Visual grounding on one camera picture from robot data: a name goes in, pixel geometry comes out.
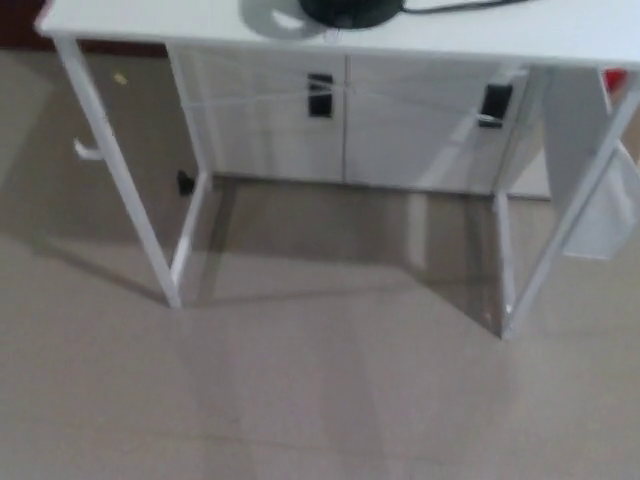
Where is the white cabinet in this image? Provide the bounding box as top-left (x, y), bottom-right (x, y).
top-left (169, 47), bottom-right (551, 201)

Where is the black electric kettle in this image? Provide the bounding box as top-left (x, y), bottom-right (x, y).
top-left (298, 0), bottom-right (407, 30)

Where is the white hook on table leg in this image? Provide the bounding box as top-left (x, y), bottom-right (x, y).
top-left (73, 137), bottom-right (104, 164)

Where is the red object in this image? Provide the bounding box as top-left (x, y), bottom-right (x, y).
top-left (601, 69), bottom-right (629, 94)

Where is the dark brown wooden panel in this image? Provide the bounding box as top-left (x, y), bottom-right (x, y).
top-left (0, 0), bottom-right (167, 51)

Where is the black cabinet handle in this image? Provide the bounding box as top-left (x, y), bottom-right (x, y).
top-left (478, 83), bottom-right (513, 129)
top-left (306, 73), bottom-right (335, 122)

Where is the black kettle power cord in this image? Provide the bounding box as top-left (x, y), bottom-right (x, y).
top-left (402, 0), bottom-right (532, 14)

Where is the white table with metal frame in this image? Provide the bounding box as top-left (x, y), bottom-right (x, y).
top-left (39, 0), bottom-right (640, 341)

